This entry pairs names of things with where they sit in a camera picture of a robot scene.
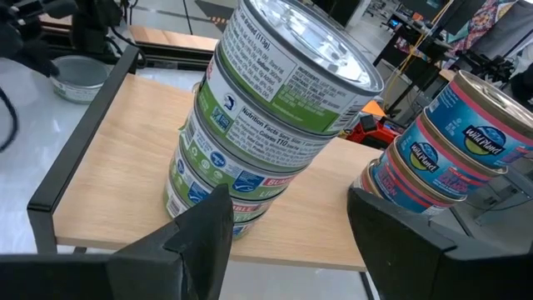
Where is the wooden shelf black metal frame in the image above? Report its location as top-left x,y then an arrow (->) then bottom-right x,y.
27,44 -> 384,300

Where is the black orange-striped floor mat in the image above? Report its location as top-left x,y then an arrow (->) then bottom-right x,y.
193,0 -> 237,33

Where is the green white tuna can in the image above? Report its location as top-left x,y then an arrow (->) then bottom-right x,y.
163,178 -> 270,242
168,145 -> 288,216
215,0 -> 385,135
177,112 -> 311,202
194,57 -> 336,173
49,54 -> 112,105

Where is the red black tool case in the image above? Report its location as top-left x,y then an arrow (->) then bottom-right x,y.
339,112 -> 403,152

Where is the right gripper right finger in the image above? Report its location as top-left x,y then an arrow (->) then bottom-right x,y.
346,186 -> 533,300

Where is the colourful patterned tapestry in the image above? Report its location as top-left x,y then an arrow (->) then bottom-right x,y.
447,0 -> 520,53

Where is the yellow power cable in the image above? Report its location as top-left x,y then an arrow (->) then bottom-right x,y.
381,0 -> 455,109

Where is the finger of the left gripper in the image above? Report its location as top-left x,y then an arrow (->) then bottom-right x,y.
0,22 -> 59,78

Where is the black right camera cable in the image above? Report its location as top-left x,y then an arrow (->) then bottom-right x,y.
0,85 -> 21,153

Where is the blue pink salmon can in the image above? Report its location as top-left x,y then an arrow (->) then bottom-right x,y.
360,143 -> 466,217
395,111 -> 509,202
423,69 -> 533,170

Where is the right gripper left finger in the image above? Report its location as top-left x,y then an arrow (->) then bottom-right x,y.
0,184 -> 235,300

